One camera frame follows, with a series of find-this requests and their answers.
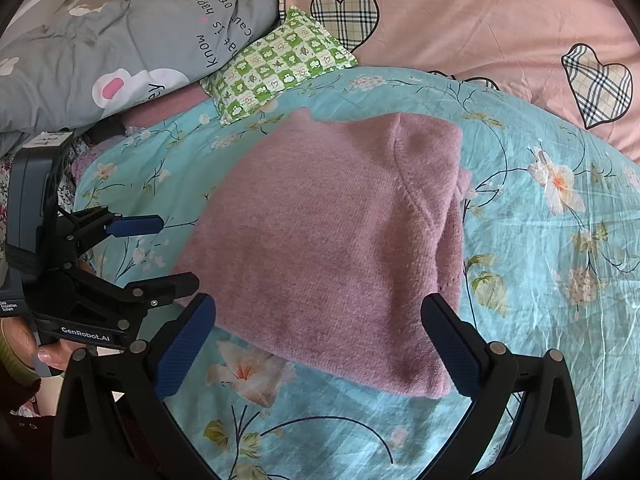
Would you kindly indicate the dark pink cloth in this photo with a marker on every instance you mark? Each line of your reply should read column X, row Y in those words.
column 165, row 105

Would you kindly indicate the small-flowered cloth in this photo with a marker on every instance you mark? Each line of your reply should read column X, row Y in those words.
column 80, row 165

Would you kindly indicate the person's left hand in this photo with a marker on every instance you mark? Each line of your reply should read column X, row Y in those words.
column 52, row 357

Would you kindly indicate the pink knit sweater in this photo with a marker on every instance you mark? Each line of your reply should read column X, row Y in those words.
column 325, row 240

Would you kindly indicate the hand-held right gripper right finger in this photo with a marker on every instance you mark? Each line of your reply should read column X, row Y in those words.
column 450, row 347

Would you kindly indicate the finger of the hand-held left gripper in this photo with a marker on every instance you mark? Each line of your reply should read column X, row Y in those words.
column 170, row 285
column 135, row 225

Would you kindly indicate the green checked pillow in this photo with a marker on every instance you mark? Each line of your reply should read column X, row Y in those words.
column 270, row 65

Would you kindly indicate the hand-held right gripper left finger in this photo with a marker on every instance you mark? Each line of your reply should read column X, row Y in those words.
column 185, row 347

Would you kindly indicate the grey printed quilt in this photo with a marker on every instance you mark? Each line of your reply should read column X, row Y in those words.
column 100, row 40

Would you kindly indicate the pink quilt with plaid hearts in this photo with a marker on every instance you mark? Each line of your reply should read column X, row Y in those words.
column 450, row 20

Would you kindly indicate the teal floral bed sheet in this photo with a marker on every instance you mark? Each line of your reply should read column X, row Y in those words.
column 550, row 310

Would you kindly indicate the green bangle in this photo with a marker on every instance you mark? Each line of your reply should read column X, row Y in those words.
column 15, row 360

